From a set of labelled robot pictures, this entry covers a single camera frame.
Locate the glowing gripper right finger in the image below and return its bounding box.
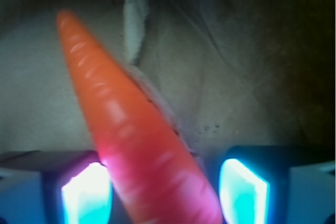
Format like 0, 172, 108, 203
214, 145, 335, 223

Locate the orange toy carrot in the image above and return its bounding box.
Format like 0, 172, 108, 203
57, 10, 223, 223

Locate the brown paper bag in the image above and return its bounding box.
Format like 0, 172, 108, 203
1, 0, 335, 158

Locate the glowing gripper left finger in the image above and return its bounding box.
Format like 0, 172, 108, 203
1, 151, 113, 223

